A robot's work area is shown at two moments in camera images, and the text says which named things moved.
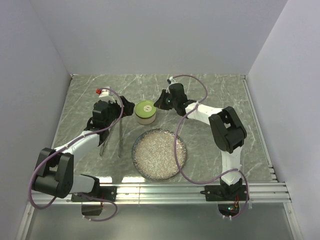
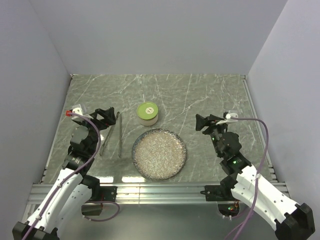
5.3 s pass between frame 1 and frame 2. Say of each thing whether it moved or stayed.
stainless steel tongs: stayed
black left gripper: moved
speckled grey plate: stayed
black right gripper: moved
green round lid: stayed
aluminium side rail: stayed
